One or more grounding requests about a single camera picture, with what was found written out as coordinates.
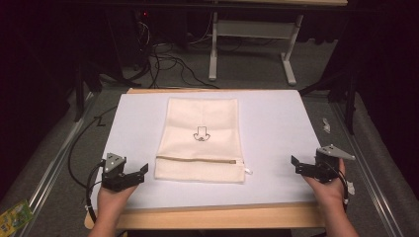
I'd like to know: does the long black floor cable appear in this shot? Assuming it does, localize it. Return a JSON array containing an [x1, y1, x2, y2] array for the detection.
[[67, 106, 119, 191]]

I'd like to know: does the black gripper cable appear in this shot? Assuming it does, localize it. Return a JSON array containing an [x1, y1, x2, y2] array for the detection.
[[84, 159, 107, 225], [327, 160, 350, 213]]

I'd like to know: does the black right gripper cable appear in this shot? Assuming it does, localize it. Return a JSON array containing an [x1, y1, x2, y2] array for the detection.
[[327, 160, 350, 213]]

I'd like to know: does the metal floor rail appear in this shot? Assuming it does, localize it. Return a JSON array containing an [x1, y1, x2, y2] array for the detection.
[[18, 92, 97, 237], [330, 101, 407, 237]]

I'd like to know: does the black metal stand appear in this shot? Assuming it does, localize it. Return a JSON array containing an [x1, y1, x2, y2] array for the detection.
[[297, 63, 362, 136], [72, 55, 133, 123]]

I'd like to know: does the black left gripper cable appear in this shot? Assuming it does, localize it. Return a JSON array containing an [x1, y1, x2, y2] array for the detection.
[[84, 159, 107, 225]]

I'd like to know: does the cream zippered cloth pouch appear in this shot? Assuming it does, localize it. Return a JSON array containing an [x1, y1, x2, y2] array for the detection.
[[153, 97, 254, 184]]

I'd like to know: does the tangle of black cables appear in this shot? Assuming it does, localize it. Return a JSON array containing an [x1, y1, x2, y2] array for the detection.
[[130, 19, 220, 90]]

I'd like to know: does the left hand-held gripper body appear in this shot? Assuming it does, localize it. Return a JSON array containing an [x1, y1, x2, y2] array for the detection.
[[100, 152, 133, 193]]

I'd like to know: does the white table mat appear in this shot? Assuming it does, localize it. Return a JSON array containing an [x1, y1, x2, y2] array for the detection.
[[90, 90, 323, 210]]

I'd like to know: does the person's right hand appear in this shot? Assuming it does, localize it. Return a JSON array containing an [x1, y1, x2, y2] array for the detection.
[[302, 159, 348, 212]]

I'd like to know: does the white desk frame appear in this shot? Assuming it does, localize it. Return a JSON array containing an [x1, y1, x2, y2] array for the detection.
[[208, 12, 304, 87]]

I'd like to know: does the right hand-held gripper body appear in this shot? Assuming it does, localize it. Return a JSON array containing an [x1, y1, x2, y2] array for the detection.
[[307, 143, 357, 185]]

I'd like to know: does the green printed packet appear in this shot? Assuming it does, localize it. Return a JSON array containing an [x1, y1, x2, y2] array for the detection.
[[0, 199, 36, 237]]

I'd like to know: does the person's left hand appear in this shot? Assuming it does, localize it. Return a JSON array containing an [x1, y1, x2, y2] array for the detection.
[[96, 184, 138, 217]]

